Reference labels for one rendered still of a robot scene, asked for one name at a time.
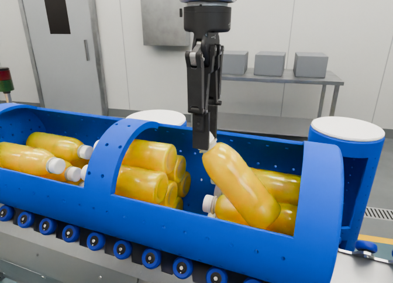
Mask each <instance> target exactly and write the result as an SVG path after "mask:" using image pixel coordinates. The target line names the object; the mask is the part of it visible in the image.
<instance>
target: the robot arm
mask: <svg viewBox="0 0 393 283"><path fill-rule="evenodd" d="M180 2H182V3H187V6H185V7H184V30H185V31H186V32H193V33H194V38H193V42H192V51H186V52H185V61H186V65H187V94H188V113H192V148H193V149H200V150H209V133H210V132H211V133H212V134H213V137H214V139H217V119H218V105H221V104H222V101H219V100H218V99H220V98H221V83H222V61H223V52H224V49H225V48H224V46H221V44H220V40H219V33H224V32H228V31H229V30H230V26H231V13H232V7H228V4H231V3H234V2H236V0H180Z"/></svg>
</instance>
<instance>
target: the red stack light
mask: <svg viewBox="0 0 393 283"><path fill-rule="evenodd" d="M10 79H12V76H11V72H10V70H6V71H0V81H3V80H10Z"/></svg>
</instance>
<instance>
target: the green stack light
mask: <svg viewBox="0 0 393 283"><path fill-rule="evenodd" d="M13 90H14V85H13V81H12V79H10V80H3V81H0V92H8V91H13Z"/></svg>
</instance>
